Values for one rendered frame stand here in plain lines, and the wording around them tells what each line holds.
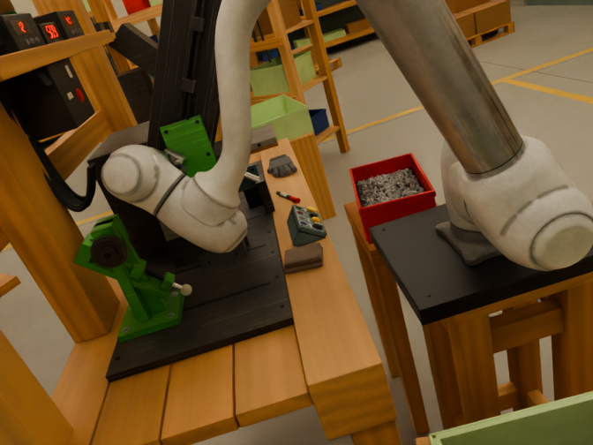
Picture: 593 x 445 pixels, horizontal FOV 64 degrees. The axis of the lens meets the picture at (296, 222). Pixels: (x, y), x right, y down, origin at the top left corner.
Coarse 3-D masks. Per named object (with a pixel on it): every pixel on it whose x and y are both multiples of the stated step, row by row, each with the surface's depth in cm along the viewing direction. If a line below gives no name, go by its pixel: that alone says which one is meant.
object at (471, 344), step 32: (576, 288) 98; (448, 320) 104; (480, 320) 99; (512, 320) 103; (544, 320) 103; (576, 320) 102; (448, 352) 134; (480, 352) 103; (512, 352) 141; (576, 352) 106; (448, 384) 139; (480, 384) 107; (512, 384) 149; (576, 384) 111; (448, 416) 145; (480, 416) 111
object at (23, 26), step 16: (0, 16) 96; (16, 16) 103; (48, 16) 127; (64, 16) 132; (0, 32) 98; (16, 32) 100; (32, 32) 108; (64, 32) 129; (80, 32) 139; (0, 48) 99; (16, 48) 99
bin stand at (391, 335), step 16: (352, 208) 159; (352, 224) 156; (368, 256) 140; (368, 272) 170; (384, 272) 137; (368, 288) 175; (384, 288) 140; (384, 304) 143; (400, 304) 143; (384, 320) 181; (400, 320) 146; (384, 336) 184; (400, 336) 149; (400, 352) 151; (400, 368) 155; (416, 384) 158; (416, 400) 161; (416, 416) 165; (416, 432) 169
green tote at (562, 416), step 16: (560, 400) 60; (576, 400) 60; (592, 400) 60; (512, 416) 60; (528, 416) 60; (544, 416) 60; (560, 416) 60; (576, 416) 61; (592, 416) 61; (448, 432) 61; (464, 432) 60; (480, 432) 60; (496, 432) 61; (512, 432) 61; (528, 432) 61; (544, 432) 61; (560, 432) 62; (576, 432) 62; (592, 432) 62
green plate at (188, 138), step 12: (192, 120) 126; (168, 132) 126; (180, 132) 127; (192, 132) 127; (204, 132) 127; (168, 144) 127; (180, 144) 127; (192, 144) 127; (204, 144) 128; (192, 156) 128; (204, 156) 128; (192, 168) 128; (204, 168) 129
